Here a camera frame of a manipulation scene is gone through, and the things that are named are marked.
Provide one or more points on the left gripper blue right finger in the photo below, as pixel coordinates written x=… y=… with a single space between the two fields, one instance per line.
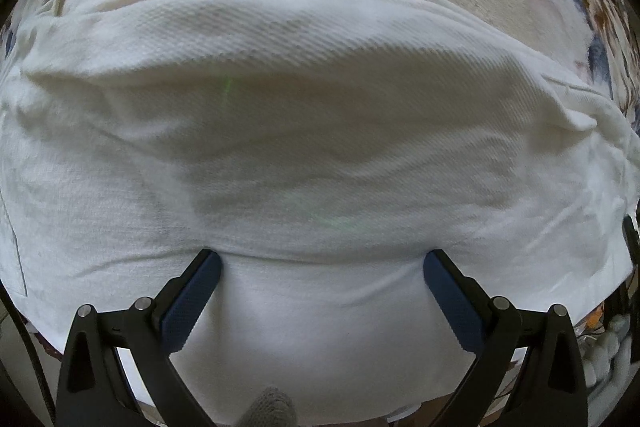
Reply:
x=550 y=389

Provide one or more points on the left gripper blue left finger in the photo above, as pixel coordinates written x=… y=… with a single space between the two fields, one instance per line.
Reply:
x=93 y=388

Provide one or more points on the white pants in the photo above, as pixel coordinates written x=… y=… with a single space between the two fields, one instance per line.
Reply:
x=321 y=147

